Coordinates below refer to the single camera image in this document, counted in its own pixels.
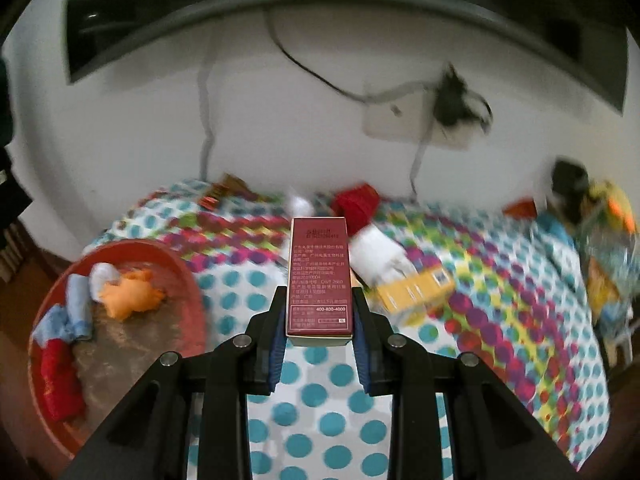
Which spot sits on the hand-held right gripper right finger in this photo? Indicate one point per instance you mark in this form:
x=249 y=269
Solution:
x=362 y=360

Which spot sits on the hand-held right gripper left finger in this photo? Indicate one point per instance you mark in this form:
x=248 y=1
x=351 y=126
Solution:
x=277 y=355

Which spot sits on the yellow cardboard box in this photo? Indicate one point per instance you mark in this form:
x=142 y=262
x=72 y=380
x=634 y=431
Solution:
x=415 y=292

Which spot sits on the cream and red cardboard box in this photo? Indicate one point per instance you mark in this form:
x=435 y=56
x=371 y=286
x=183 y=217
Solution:
x=317 y=270

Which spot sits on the white sock bundle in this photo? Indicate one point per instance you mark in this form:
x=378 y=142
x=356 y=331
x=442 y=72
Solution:
x=102 y=280
x=375 y=250

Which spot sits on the red round tray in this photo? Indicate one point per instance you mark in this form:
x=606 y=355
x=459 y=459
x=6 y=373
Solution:
x=125 y=360

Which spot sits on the orange sock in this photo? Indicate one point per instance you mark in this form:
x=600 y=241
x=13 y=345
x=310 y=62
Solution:
x=130 y=295

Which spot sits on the light blue sock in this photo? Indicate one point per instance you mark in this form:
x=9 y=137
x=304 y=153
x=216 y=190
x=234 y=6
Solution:
x=80 y=305

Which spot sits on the red sock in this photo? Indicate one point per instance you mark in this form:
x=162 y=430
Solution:
x=60 y=380

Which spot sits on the polka dot tablecloth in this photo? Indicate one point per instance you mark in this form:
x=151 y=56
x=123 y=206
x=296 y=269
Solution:
x=500 y=360

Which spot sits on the small white sock roll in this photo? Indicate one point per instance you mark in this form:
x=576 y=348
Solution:
x=300 y=205

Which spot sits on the red cloth ball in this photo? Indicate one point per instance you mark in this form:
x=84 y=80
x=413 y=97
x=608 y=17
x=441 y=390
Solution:
x=355 y=205

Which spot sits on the small red candy wrapper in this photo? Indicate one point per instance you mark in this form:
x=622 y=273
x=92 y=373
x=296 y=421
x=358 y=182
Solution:
x=209 y=202

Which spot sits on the brown snack packet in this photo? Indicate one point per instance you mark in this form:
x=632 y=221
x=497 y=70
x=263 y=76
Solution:
x=232 y=182

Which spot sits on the red snack packet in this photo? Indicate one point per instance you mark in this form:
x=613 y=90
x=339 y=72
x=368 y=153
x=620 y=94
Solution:
x=520 y=208

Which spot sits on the light blue patterned cloth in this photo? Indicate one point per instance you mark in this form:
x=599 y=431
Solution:
x=555 y=230

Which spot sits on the black power adapter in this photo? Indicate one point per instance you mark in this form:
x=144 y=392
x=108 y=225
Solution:
x=452 y=105

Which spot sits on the striped brown curtain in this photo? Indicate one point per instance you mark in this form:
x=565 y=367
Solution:
x=10 y=250

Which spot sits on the black wall television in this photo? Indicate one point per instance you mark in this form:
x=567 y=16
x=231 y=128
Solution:
x=150 y=20

